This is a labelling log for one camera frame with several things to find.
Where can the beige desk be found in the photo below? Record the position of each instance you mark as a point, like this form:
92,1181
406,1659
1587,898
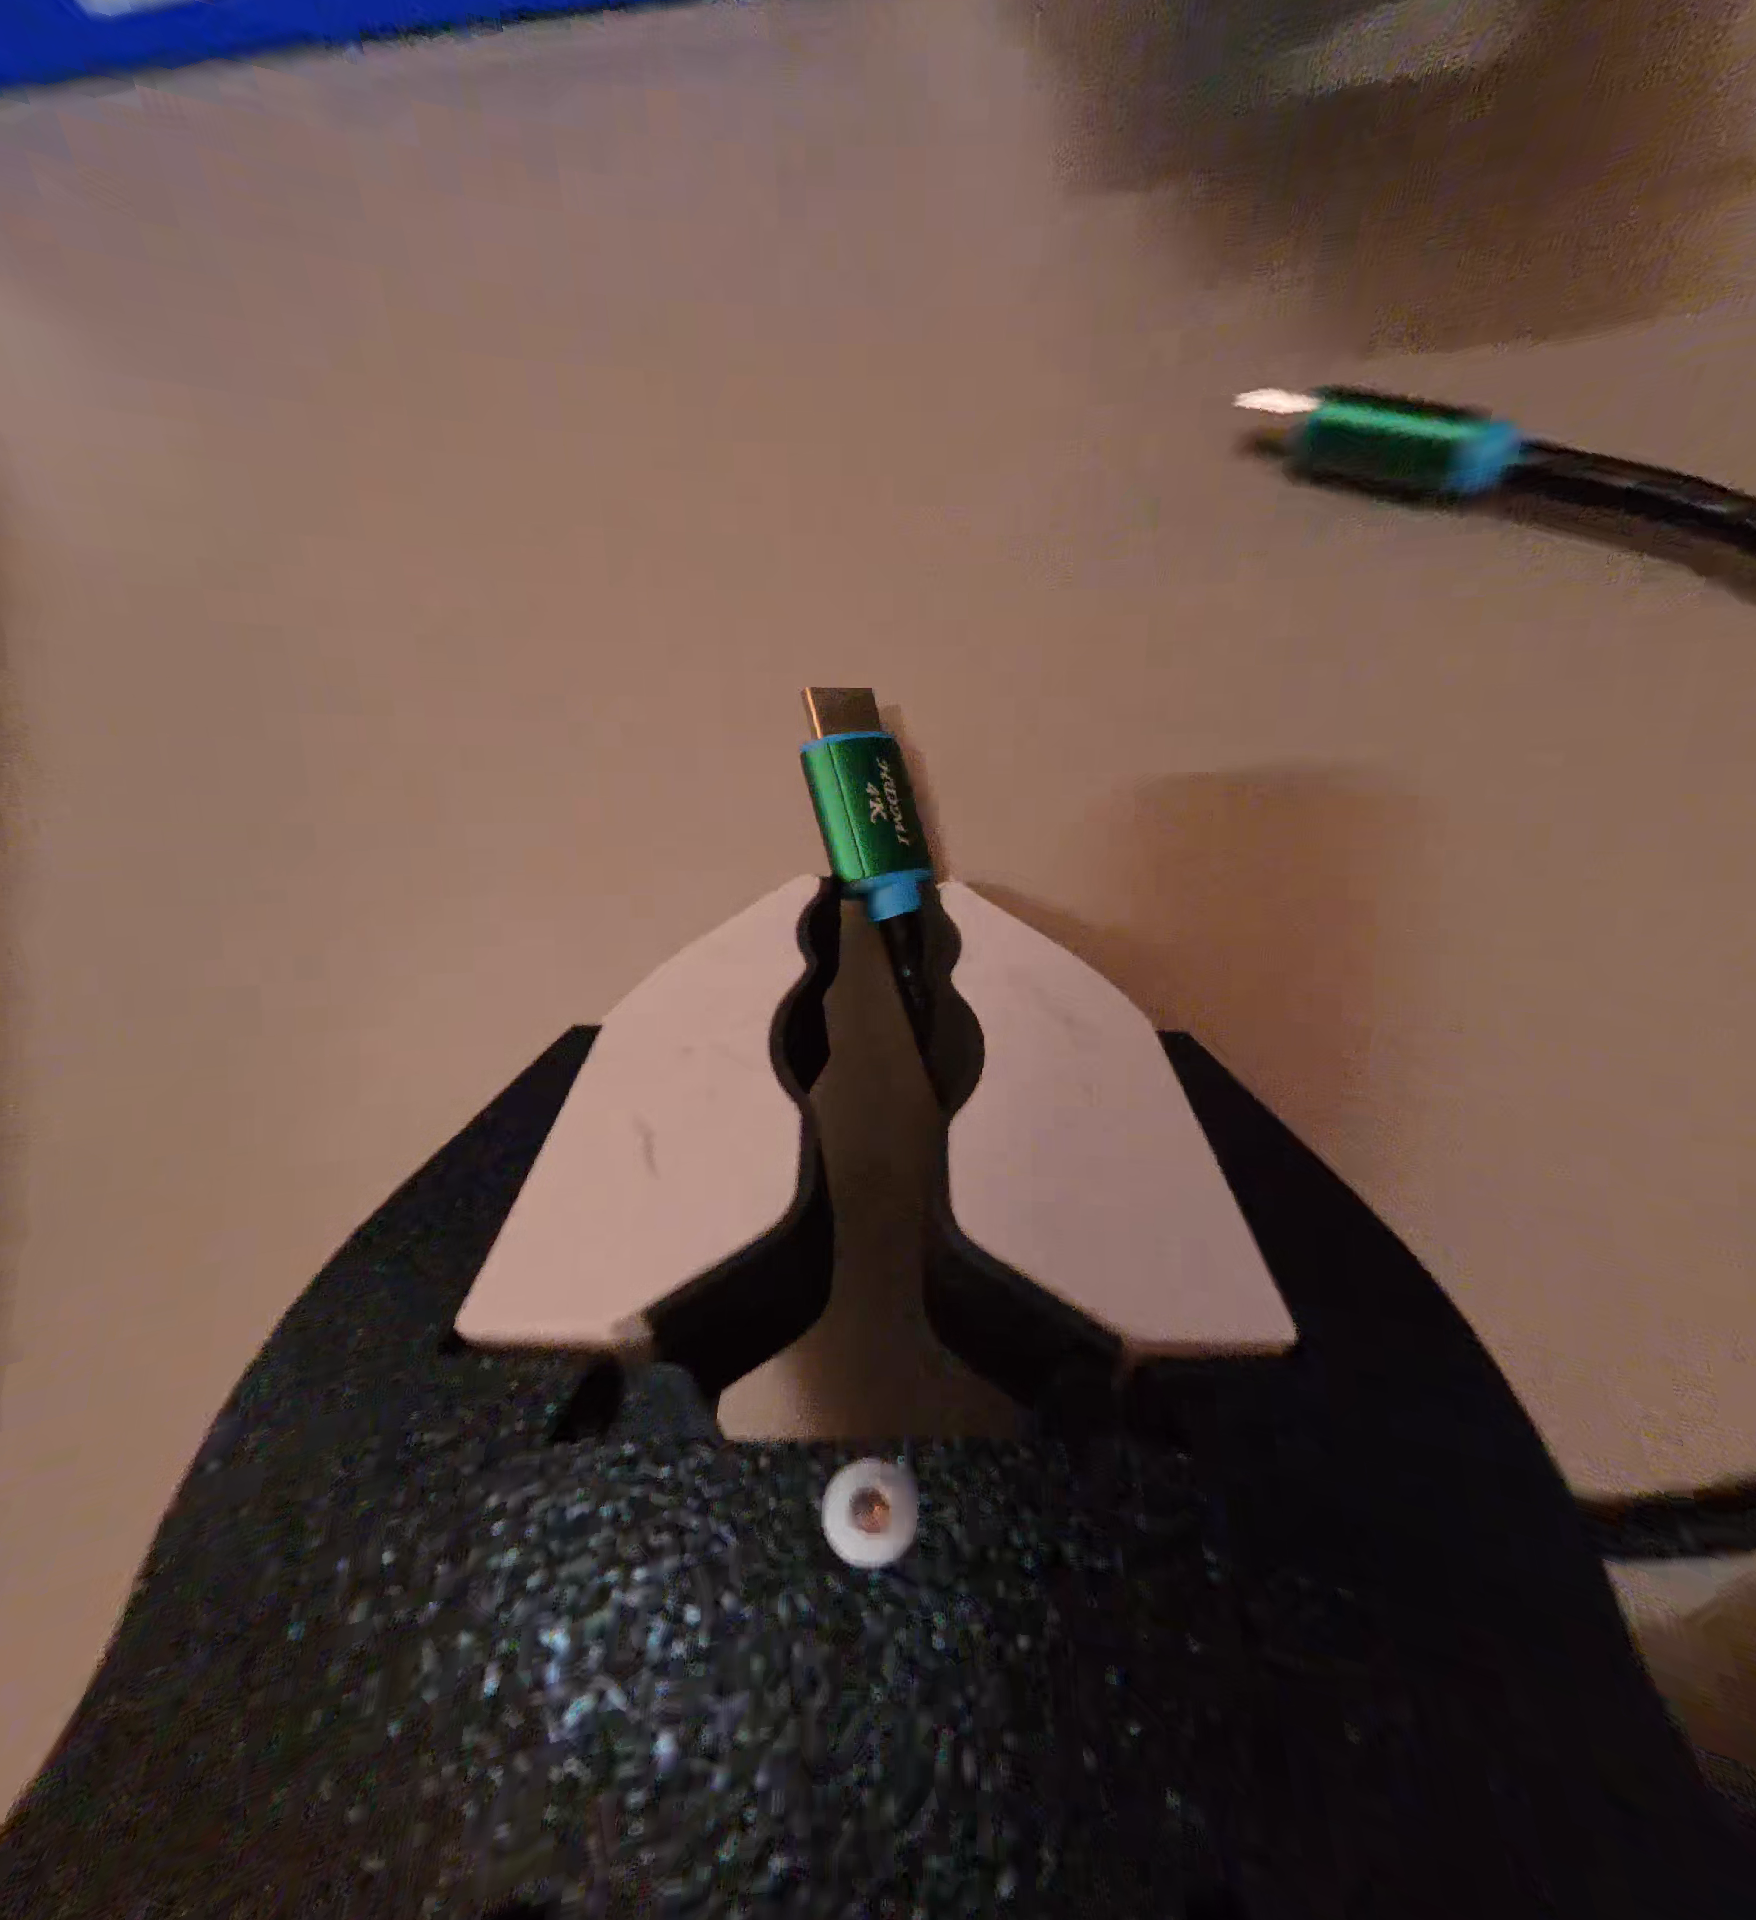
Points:
515,528

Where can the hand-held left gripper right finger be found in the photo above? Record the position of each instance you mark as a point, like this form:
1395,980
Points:
1102,1170

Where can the blue box with printed tag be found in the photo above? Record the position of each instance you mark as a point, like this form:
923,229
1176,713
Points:
142,39

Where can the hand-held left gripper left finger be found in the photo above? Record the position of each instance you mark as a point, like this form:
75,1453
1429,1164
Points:
652,1141

